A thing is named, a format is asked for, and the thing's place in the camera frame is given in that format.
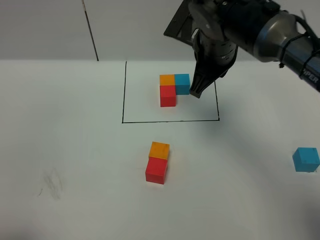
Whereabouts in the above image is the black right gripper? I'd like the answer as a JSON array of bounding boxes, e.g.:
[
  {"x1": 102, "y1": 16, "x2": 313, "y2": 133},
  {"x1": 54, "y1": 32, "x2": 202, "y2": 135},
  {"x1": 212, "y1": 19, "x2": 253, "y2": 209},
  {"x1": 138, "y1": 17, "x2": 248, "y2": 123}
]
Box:
[{"x1": 188, "y1": 0, "x2": 238, "y2": 99}]

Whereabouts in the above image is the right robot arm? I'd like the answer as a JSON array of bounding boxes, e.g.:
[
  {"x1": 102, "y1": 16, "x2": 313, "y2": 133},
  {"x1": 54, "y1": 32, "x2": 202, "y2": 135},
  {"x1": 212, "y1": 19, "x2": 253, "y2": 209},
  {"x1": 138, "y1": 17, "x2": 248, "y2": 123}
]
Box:
[{"x1": 188, "y1": 0, "x2": 320, "y2": 98}]

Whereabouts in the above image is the blue template block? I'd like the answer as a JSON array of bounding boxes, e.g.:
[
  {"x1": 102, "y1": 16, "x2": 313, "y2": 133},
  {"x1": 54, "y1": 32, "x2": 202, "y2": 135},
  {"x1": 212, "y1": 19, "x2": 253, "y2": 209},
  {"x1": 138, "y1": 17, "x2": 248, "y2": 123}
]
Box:
[{"x1": 174, "y1": 73, "x2": 190, "y2": 95}]

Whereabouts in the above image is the orange template block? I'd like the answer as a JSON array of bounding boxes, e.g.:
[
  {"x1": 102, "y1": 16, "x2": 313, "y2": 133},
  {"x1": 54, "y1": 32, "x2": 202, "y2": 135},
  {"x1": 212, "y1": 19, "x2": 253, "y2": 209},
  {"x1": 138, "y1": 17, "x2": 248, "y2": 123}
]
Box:
[{"x1": 159, "y1": 74, "x2": 175, "y2": 86}]

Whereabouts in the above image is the red template block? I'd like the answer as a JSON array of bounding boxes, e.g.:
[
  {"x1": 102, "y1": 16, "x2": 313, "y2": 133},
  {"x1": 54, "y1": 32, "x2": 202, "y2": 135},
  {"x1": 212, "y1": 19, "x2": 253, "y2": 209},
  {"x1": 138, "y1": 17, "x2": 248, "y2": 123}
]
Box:
[{"x1": 159, "y1": 85, "x2": 177, "y2": 107}]

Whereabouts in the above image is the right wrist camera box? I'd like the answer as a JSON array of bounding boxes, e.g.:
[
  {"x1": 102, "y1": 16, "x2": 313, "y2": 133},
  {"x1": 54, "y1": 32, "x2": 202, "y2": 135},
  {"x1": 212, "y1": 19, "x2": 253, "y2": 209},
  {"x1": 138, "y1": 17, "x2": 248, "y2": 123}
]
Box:
[{"x1": 163, "y1": 0, "x2": 199, "y2": 47}]

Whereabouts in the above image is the black right camera cable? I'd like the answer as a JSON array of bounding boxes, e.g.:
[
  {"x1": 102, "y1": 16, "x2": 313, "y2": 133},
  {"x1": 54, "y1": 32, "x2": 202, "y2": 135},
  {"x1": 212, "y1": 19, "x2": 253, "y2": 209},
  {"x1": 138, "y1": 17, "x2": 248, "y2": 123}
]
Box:
[{"x1": 294, "y1": 9, "x2": 320, "y2": 46}]

